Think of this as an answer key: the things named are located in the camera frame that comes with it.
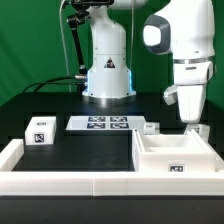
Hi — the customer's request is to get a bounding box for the white cabinet door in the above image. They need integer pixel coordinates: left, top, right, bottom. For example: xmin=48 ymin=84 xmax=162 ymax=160
xmin=143 ymin=122 xmax=160 ymax=135
xmin=198 ymin=124 xmax=210 ymax=142

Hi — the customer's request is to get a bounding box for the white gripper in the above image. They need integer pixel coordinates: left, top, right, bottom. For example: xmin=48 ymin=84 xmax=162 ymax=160
xmin=174 ymin=61 xmax=213 ymax=133

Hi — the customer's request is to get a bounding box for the grey hanging cable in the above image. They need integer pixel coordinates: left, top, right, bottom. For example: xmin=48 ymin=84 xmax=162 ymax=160
xmin=59 ymin=0 xmax=73 ymax=93

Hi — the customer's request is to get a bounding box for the black cable bundle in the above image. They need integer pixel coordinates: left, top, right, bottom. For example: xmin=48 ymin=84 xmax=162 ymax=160
xmin=22 ymin=75 xmax=88 ymax=94

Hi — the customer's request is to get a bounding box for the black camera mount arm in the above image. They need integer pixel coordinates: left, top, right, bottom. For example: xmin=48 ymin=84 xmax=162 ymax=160
xmin=66 ymin=0 xmax=114 ymax=81

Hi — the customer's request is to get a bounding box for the white cabinet body box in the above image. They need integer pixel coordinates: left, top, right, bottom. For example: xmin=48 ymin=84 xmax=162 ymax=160
xmin=132 ymin=130 xmax=216 ymax=172

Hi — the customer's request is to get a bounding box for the white base marker plate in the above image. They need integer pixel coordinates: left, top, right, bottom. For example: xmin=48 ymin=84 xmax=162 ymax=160
xmin=66 ymin=116 xmax=145 ymax=131

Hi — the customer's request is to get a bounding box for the white U-shaped fence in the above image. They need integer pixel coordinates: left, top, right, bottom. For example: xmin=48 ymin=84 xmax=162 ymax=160
xmin=0 ymin=139 xmax=224 ymax=196

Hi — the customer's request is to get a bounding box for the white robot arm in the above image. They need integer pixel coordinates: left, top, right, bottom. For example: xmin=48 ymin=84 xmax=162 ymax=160
xmin=83 ymin=0 xmax=215 ymax=129

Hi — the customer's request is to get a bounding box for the white cabinet top block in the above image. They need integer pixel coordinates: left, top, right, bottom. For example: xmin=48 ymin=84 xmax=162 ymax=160
xmin=25 ymin=116 xmax=56 ymax=145

